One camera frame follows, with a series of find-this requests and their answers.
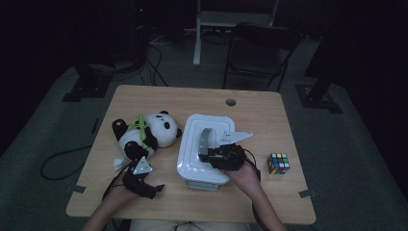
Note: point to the person's right hand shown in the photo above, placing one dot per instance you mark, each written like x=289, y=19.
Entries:
x=245, y=181

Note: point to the colourful puzzle cube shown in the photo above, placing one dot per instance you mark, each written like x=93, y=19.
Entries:
x=278, y=163

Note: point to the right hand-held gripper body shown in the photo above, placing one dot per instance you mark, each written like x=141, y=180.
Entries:
x=229, y=157

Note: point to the person's beige pants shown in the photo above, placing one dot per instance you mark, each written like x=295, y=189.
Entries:
x=154, y=225

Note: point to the person's left hand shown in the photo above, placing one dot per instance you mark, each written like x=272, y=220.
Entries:
x=123, y=194

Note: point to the black tape strip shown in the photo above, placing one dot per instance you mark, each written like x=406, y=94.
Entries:
x=95, y=125

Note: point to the black folding chair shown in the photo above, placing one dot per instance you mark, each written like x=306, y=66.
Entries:
x=256, y=32

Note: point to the panda plush toy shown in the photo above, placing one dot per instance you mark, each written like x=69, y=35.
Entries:
x=160, y=128

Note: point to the grey tape piece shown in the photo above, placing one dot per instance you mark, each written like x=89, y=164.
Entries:
x=307, y=193
x=79, y=189

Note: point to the white desk frame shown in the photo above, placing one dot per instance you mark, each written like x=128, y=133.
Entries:
x=197, y=38

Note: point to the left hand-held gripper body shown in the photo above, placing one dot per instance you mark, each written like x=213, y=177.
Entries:
x=138, y=183

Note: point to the black stand with square base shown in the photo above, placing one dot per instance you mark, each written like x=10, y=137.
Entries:
x=89, y=86
x=317, y=99

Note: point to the white container lid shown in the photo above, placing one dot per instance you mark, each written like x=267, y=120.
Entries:
x=192, y=154

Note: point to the clear storage container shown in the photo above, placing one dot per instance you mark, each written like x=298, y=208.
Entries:
x=202, y=186

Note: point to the dark computer tower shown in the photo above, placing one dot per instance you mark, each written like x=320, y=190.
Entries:
x=139, y=32

